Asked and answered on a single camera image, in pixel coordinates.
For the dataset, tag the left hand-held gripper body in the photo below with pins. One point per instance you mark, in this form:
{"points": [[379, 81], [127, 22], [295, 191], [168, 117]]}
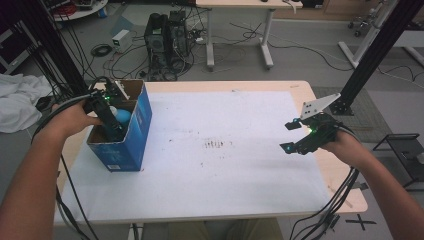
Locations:
{"points": [[100, 100]]}

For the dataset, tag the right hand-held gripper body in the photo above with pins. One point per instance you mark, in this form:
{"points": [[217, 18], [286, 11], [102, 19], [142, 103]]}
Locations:
{"points": [[321, 131]]}

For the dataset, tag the blue plastic bottle white cap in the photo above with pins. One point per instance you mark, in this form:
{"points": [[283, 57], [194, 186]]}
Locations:
{"points": [[124, 116]]}

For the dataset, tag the blue cardboard box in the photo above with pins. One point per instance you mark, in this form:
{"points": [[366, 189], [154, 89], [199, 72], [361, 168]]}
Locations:
{"points": [[135, 146]]}

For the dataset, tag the person's right hand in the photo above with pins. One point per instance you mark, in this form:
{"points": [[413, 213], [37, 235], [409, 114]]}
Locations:
{"points": [[346, 151]]}

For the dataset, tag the person's left hand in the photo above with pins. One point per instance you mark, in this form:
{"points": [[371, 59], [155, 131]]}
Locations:
{"points": [[71, 120]]}

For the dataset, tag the dark grey floor mat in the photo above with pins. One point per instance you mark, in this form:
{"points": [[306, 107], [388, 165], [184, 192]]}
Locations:
{"points": [[366, 113]]}

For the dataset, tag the light wooden table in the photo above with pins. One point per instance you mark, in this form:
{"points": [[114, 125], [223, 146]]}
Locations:
{"points": [[338, 180]]}

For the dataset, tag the small white box device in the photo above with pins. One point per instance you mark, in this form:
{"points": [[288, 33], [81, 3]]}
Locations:
{"points": [[121, 40]]}

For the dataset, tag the white crumpled cloth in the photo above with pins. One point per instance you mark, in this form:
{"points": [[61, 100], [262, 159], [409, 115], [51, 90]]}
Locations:
{"points": [[20, 100]]}

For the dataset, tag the black computer tower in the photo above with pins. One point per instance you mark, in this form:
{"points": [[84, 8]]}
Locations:
{"points": [[156, 43]]}

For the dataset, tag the white table mat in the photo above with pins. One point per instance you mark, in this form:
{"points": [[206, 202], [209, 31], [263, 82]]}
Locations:
{"points": [[216, 186]]}

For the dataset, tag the round white table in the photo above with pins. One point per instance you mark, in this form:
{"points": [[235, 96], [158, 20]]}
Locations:
{"points": [[83, 11]]}

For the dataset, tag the black open computer case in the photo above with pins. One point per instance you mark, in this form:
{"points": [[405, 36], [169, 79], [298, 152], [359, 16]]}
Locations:
{"points": [[179, 36]]}

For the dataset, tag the white metal stand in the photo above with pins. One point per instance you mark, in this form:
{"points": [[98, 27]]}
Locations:
{"points": [[366, 36]]}

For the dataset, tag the person's legs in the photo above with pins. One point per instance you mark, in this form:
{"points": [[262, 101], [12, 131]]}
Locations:
{"points": [[193, 231]]}

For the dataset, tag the white desk with legs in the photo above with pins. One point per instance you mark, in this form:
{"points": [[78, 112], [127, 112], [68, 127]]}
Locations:
{"points": [[240, 4]]}

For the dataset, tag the black metal post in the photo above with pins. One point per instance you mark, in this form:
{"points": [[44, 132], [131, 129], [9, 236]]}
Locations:
{"points": [[383, 43], [50, 43]]}

